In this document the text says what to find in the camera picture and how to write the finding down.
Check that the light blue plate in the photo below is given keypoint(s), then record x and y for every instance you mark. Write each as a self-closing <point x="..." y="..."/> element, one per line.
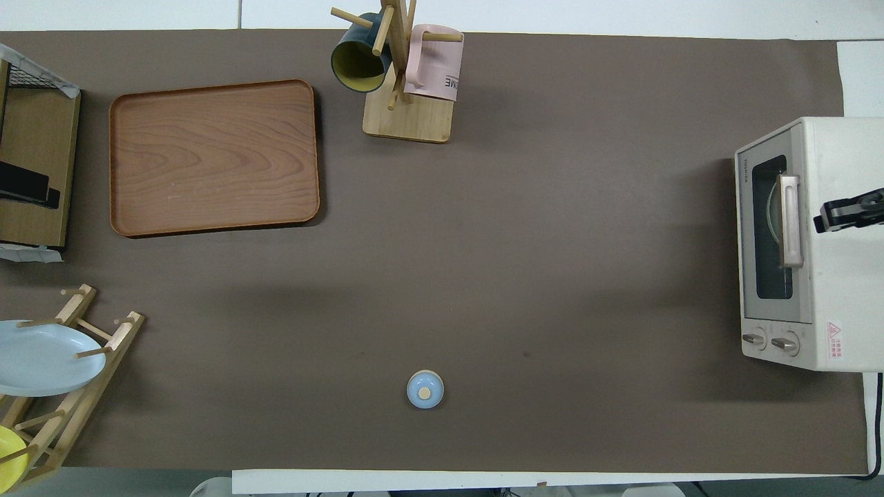
<point x="41" y="359"/>

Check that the yellow plate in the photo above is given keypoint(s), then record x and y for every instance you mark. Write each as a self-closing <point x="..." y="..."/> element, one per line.
<point x="8" y="459"/>

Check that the oven control knob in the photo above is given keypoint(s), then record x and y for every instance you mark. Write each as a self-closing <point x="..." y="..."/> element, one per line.
<point x="754" y="339"/>
<point x="785" y="343"/>

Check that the brown table mat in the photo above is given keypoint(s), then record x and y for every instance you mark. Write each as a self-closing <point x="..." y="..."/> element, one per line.
<point x="483" y="221"/>

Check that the white toaster oven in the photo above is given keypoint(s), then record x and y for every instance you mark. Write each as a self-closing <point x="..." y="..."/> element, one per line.
<point x="846" y="290"/>

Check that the white round object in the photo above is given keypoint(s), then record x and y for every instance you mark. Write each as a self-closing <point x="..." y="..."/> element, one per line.
<point x="210" y="487"/>

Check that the wooden mug tree stand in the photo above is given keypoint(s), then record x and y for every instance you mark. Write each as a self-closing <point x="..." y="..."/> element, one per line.
<point x="409" y="119"/>

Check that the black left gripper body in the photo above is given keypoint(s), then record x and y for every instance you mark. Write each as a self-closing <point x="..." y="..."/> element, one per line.
<point x="24" y="178"/>

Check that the pink mug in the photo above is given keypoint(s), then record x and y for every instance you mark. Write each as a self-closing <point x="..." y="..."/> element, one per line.
<point x="435" y="65"/>

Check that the wooden serving tray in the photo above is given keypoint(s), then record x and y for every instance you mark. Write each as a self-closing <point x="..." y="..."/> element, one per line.
<point x="214" y="157"/>

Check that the dark teal mug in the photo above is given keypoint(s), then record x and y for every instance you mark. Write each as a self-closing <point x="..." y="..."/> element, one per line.
<point x="356" y="61"/>

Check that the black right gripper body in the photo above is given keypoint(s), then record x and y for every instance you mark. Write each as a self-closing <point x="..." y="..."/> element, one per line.
<point x="874" y="207"/>

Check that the blue jar with wooden lid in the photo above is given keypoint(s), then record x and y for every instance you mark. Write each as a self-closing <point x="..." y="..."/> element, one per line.
<point x="425" y="391"/>

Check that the red warning sticker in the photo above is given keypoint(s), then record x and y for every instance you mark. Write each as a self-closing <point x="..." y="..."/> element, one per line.
<point x="834" y="339"/>

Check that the wooden dish rack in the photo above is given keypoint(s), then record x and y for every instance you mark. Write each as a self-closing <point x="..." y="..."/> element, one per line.
<point x="103" y="342"/>

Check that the white board strip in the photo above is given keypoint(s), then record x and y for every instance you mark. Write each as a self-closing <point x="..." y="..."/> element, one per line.
<point x="449" y="481"/>

